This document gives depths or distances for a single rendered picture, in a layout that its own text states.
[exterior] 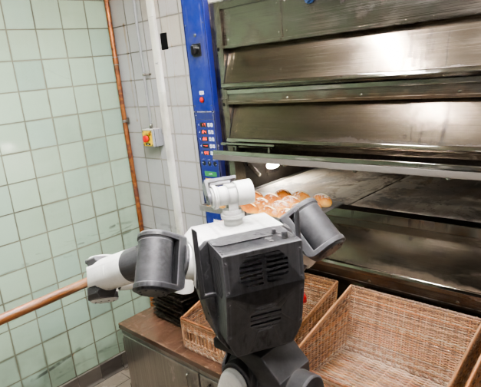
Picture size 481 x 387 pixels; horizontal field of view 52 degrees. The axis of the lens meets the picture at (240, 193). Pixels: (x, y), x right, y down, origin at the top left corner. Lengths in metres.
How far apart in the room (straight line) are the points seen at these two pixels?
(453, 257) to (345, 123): 0.65
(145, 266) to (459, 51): 1.22
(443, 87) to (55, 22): 2.02
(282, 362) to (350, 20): 1.28
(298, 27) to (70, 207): 1.63
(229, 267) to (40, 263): 1.96
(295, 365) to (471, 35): 1.17
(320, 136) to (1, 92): 1.62
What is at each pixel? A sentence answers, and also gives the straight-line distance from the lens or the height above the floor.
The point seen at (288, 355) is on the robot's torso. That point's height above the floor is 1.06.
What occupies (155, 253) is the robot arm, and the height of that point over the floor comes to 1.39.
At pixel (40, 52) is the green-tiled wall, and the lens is 2.91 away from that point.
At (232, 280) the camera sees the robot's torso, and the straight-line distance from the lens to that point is 1.12.
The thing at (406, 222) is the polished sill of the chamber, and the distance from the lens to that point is 2.01.
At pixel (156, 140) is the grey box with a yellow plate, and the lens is 2.83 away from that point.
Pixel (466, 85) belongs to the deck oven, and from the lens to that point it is 1.83.
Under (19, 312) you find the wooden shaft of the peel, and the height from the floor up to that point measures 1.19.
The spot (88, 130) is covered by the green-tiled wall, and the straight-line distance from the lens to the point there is 3.00.
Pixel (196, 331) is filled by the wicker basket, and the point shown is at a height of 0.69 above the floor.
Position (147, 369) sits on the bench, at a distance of 2.67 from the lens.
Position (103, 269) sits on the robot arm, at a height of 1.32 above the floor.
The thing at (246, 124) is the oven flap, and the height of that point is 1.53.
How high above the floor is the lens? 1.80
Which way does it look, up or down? 14 degrees down
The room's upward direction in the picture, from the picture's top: 6 degrees counter-clockwise
